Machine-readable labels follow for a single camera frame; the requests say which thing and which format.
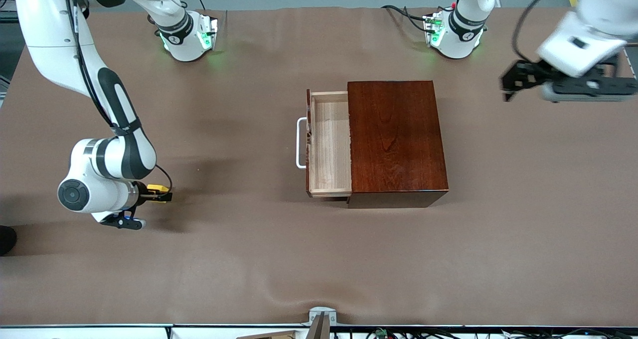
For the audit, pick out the yellow block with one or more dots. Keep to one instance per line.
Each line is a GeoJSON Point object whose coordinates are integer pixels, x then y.
{"type": "Point", "coordinates": [157, 187]}

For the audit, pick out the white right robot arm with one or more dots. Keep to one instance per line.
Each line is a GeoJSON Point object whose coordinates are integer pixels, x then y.
{"type": "Point", "coordinates": [50, 30]}

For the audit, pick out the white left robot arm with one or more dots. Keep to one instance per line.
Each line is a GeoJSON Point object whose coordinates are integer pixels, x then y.
{"type": "Point", "coordinates": [461, 40]}

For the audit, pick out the black round object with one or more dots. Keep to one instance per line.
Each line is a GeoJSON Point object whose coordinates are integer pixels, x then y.
{"type": "Point", "coordinates": [6, 240]}

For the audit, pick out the brown table cover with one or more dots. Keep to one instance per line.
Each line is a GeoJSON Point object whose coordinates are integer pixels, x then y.
{"type": "Point", "coordinates": [249, 254]}

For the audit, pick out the dark brown wooden cabinet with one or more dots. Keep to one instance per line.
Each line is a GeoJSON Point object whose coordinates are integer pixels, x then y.
{"type": "Point", "coordinates": [398, 139]}

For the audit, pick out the brown cardboard piece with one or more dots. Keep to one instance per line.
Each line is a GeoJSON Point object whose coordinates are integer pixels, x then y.
{"type": "Point", "coordinates": [269, 335]}

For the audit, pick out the grey metal bracket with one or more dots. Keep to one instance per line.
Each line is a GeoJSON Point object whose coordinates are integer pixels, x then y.
{"type": "Point", "coordinates": [322, 315]}

